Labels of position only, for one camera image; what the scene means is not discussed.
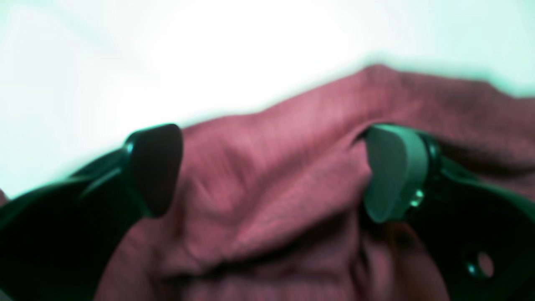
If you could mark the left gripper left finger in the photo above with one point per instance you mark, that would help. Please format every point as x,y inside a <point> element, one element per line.
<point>56,241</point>

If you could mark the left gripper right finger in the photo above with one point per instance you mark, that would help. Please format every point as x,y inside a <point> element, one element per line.
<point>480,236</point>

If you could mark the dark red long-sleeve t-shirt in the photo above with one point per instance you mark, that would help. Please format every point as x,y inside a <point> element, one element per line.
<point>270,206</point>

